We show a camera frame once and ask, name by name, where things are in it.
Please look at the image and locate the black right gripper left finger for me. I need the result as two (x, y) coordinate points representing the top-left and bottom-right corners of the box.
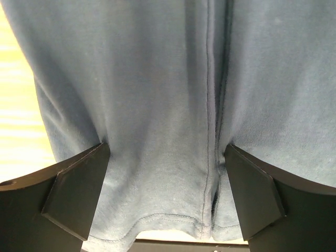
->
(1, 143), (110, 252)

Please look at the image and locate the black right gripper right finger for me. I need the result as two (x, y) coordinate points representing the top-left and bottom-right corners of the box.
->
(224, 145), (335, 251)

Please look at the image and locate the grey-blue t shirt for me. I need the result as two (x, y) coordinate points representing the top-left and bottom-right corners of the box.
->
(2, 1), (335, 251)

